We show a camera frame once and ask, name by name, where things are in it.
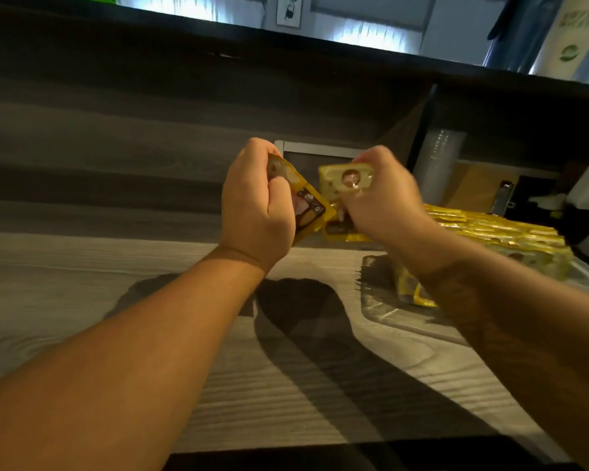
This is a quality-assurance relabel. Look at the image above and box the row of packets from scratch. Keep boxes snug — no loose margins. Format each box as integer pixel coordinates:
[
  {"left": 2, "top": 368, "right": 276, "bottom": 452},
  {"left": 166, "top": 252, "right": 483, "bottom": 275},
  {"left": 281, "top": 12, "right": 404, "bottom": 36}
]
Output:
[{"left": 392, "top": 203, "right": 575, "bottom": 309}]

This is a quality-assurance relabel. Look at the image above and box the person's right forearm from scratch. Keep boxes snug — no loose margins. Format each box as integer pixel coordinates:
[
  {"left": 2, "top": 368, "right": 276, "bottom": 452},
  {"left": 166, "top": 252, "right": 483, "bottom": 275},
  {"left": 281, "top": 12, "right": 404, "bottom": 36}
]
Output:
[{"left": 395, "top": 222, "right": 589, "bottom": 471}]

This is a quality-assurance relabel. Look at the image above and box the small white yellow object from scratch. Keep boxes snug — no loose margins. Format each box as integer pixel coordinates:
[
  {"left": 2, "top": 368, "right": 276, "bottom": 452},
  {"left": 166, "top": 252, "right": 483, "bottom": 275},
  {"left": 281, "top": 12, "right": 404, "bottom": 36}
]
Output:
[{"left": 527, "top": 193, "right": 569, "bottom": 211}]

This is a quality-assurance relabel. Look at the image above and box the light picture frame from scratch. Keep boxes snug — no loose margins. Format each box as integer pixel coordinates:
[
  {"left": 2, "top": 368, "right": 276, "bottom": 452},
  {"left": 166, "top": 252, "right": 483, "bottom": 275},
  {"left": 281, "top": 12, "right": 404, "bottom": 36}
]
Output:
[{"left": 276, "top": 0, "right": 304, "bottom": 30}]

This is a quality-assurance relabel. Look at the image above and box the person's right hand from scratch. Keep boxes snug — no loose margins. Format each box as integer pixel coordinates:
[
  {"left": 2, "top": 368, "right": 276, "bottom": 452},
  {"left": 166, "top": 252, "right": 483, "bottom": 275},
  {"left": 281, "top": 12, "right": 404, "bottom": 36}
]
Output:
[{"left": 336, "top": 145, "right": 440, "bottom": 263}]

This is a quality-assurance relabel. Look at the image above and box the white angled bracket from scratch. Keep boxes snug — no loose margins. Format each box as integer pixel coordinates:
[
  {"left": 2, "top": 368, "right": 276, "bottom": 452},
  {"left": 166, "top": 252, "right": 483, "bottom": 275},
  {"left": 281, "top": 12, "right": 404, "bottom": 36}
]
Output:
[{"left": 274, "top": 139, "right": 369, "bottom": 165}]

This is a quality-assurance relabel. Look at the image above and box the yellow packet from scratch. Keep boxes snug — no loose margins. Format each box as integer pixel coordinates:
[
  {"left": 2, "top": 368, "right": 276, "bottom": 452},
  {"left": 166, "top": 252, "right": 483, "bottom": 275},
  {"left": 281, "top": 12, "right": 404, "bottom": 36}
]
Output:
[
  {"left": 317, "top": 163, "right": 375, "bottom": 243},
  {"left": 267, "top": 153, "right": 337, "bottom": 246}
]

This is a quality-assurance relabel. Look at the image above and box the clear plastic container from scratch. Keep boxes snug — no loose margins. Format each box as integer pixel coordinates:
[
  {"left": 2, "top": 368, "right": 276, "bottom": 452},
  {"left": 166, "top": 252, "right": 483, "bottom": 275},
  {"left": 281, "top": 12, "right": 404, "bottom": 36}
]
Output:
[{"left": 361, "top": 210, "right": 589, "bottom": 347}]

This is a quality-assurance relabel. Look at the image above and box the wrapped stack of clear cups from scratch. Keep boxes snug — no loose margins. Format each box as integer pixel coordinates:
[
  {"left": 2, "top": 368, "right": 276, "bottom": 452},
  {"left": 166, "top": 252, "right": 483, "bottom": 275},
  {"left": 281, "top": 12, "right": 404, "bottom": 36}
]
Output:
[{"left": 412, "top": 128, "right": 467, "bottom": 207}]

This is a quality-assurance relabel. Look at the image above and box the white banner with green logo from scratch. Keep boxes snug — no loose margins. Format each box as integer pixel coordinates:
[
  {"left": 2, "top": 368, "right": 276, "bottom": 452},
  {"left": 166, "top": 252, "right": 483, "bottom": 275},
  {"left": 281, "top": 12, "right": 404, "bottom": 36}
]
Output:
[{"left": 529, "top": 0, "right": 589, "bottom": 86}]

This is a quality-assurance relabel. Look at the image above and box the person's left hand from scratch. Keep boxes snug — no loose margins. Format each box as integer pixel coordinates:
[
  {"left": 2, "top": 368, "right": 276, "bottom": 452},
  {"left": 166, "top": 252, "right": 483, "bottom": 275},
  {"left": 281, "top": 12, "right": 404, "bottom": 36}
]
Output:
[{"left": 219, "top": 137, "right": 296, "bottom": 275}]

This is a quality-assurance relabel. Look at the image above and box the person's left forearm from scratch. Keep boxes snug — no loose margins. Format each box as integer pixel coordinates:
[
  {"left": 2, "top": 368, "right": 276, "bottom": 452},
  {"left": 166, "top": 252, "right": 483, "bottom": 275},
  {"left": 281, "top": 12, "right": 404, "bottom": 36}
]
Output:
[{"left": 0, "top": 245, "right": 268, "bottom": 471}]

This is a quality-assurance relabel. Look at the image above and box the dark curtain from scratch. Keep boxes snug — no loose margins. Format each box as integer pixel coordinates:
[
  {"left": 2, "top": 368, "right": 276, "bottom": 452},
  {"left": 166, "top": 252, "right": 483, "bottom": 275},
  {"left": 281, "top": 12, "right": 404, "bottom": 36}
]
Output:
[{"left": 483, "top": 0, "right": 568, "bottom": 74}]

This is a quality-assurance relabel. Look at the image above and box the brown clipboard with metal clip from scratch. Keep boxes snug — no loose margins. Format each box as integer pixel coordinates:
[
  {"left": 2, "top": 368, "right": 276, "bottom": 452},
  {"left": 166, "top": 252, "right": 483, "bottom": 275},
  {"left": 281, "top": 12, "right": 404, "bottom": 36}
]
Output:
[{"left": 446, "top": 161, "right": 560, "bottom": 217}]

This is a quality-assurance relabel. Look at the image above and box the bright curtained window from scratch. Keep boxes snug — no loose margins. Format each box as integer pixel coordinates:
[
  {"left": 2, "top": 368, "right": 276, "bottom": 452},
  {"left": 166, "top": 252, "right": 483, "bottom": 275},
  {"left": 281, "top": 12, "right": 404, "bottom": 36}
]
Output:
[
  {"left": 117, "top": 0, "right": 266, "bottom": 27},
  {"left": 313, "top": 14, "right": 423, "bottom": 54}
]

